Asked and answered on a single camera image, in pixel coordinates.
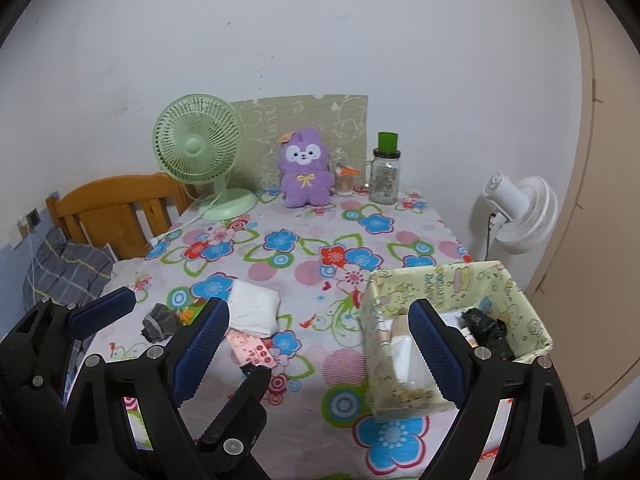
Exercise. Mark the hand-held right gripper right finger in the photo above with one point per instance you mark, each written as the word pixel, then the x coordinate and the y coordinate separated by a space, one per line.
pixel 432 355

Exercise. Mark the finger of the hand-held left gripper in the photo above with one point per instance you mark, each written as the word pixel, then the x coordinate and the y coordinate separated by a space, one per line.
pixel 100 308
pixel 235 410

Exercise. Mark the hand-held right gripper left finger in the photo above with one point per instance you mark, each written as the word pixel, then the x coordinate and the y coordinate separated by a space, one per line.
pixel 200 350

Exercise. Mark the white tube beige cap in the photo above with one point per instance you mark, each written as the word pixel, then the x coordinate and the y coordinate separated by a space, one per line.
pixel 407 360

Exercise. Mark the grey sock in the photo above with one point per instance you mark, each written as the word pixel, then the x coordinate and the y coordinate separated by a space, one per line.
pixel 160 322

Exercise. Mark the pink patterned packet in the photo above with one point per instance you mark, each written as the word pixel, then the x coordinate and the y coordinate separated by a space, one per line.
pixel 250 352

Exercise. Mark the black plastic bag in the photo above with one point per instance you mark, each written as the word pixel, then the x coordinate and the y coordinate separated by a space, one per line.
pixel 487 327

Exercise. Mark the white towel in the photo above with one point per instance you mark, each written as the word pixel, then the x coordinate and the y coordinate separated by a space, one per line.
pixel 255 307

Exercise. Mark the yellow cartoon print box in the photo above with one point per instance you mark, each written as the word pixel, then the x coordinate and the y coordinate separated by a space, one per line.
pixel 440 280

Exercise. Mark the white bed sheet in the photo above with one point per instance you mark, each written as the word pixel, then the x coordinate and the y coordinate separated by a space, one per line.
pixel 125 272

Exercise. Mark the grey plaid pillow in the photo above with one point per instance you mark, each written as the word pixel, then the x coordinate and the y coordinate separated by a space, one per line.
pixel 65 270

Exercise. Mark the wooden bed headboard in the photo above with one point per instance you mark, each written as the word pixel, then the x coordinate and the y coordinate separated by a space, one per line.
pixel 110 210

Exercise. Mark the floral tablecloth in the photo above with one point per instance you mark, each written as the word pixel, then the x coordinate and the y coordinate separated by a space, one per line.
pixel 310 260

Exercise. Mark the white standing fan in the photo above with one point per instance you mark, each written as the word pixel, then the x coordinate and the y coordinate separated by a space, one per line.
pixel 530 210

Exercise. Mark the glass jar green lid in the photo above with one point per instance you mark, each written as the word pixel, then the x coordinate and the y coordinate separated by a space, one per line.
pixel 386 180

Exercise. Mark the green desk fan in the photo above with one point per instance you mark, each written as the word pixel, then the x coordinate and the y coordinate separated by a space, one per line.
pixel 192 145

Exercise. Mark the cotton swab cup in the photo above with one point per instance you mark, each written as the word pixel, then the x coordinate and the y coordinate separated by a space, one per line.
pixel 345 185

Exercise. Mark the purple plush toy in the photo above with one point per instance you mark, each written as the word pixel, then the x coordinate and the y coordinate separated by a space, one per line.
pixel 305 180

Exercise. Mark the beige door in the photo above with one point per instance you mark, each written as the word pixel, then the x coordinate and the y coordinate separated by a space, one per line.
pixel 610 210

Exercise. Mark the green patterned board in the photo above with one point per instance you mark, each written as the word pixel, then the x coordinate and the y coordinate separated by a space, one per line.
pixel 260 115

